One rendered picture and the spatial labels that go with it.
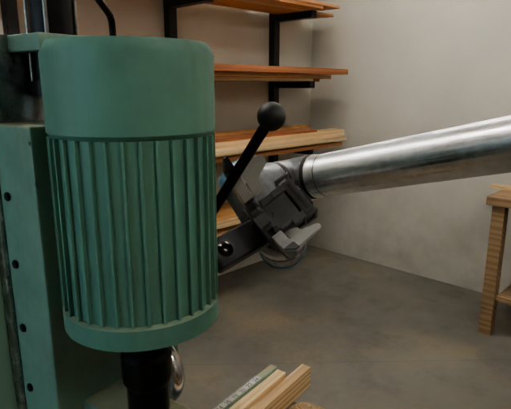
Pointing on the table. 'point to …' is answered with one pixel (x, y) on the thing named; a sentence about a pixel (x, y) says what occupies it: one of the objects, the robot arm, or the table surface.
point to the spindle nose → (148, 378)
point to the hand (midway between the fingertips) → (255, 204)
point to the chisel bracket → (116, 398)
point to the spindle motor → (132, 187)
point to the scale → (238, 393)
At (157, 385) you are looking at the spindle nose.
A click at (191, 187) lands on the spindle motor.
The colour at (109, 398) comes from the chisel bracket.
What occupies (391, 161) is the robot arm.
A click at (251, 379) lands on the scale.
